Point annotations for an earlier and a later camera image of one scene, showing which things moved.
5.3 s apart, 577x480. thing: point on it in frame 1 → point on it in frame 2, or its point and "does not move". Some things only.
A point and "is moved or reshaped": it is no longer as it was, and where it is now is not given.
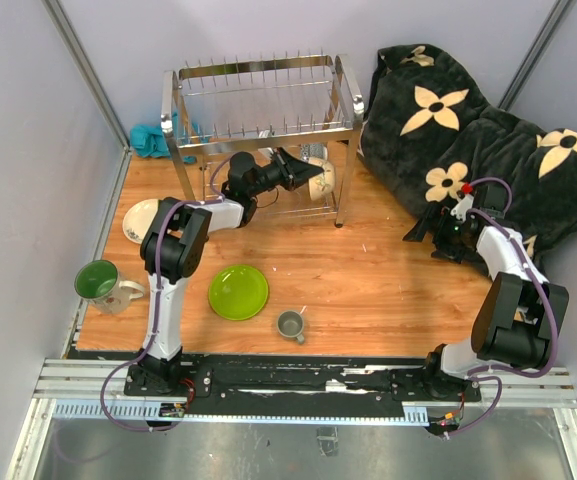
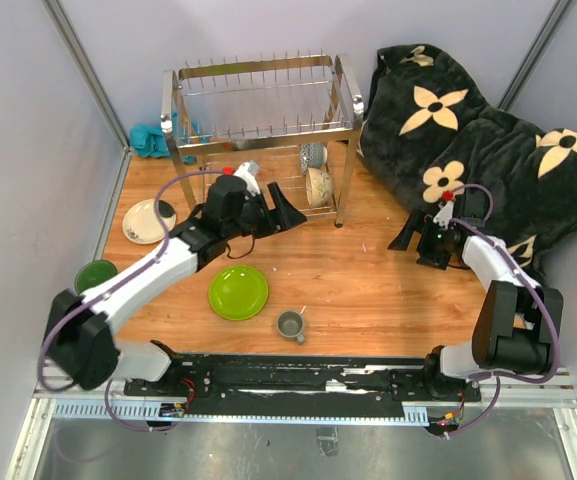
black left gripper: (293, 170) → (283, 216)
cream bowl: (321, 185) is moved or reshaped
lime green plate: (238, 292) does not move
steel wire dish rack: (278, 129) does not move
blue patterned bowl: (313, 150) does not move
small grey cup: (290, 323) does not move
